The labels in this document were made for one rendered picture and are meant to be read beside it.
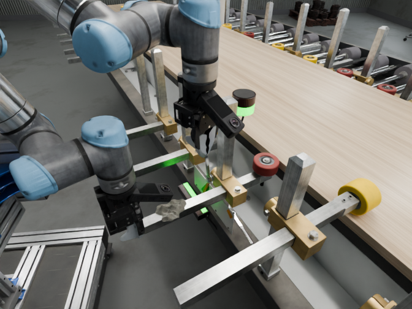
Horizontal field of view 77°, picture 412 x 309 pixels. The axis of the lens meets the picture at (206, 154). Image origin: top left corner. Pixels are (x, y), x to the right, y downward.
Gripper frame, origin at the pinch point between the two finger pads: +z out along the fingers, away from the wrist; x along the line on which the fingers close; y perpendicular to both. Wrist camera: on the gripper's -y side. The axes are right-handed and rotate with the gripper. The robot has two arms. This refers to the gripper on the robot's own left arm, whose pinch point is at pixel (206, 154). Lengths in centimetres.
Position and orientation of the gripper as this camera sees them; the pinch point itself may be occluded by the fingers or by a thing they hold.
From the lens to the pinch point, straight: 66.8
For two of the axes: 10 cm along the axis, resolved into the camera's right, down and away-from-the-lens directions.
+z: -0.2, 7.6, 6.5
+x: -6.4, 4.9, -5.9
